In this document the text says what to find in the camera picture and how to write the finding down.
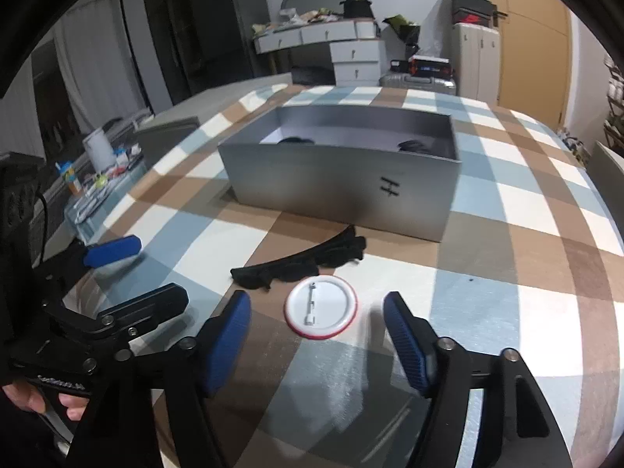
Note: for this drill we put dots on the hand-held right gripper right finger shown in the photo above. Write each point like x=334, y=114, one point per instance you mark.
x=407, y=346

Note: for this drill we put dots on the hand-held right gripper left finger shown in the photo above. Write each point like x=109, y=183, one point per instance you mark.
x=226, y=346

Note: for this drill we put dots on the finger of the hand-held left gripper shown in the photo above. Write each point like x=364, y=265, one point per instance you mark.
x=146, y=304
x=114, y=250

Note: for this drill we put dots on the round red rimmed pin badge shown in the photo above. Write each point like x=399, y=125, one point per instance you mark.
x=321, y=308

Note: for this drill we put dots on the black long hair clip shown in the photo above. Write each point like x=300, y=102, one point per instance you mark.
x=302, y=265

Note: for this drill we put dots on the grey cardboard box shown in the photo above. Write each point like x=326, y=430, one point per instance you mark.
x=351, y=190

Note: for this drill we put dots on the black claw hair clip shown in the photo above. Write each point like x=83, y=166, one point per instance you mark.
x=412, y=146

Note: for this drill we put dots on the person's left hand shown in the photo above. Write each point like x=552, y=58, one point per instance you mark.
x=24, y=397

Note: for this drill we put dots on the side table clutter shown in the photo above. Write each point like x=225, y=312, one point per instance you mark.
x=107, y=180

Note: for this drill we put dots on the white canister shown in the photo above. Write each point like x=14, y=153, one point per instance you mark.
x=99, y=148

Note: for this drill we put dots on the checked tablecloth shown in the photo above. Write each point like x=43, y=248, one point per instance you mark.
x=487, y=278

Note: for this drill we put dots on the dark grey refrigerator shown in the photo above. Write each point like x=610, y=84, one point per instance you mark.
x=229, y=34

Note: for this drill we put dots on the silver suitcase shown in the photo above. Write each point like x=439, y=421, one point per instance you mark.
x=419, y=85

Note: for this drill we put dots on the grey padded bench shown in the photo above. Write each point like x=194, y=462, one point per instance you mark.
x=607, y=165

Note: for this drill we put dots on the desk clutter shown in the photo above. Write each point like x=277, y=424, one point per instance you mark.
x=307, y=17

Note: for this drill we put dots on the white vanity desk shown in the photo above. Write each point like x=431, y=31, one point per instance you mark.
x=341, y=44

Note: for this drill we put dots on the black wrapped bouquet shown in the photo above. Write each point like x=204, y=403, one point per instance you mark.
x=402, y=34

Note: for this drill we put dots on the wooden shoe rack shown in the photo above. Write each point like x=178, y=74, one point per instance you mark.
x=615, y=107

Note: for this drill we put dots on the wooden door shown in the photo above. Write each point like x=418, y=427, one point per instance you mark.
x=531, y=34

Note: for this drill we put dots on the red and black shoe box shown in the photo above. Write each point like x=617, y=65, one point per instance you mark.
x=475, y=17

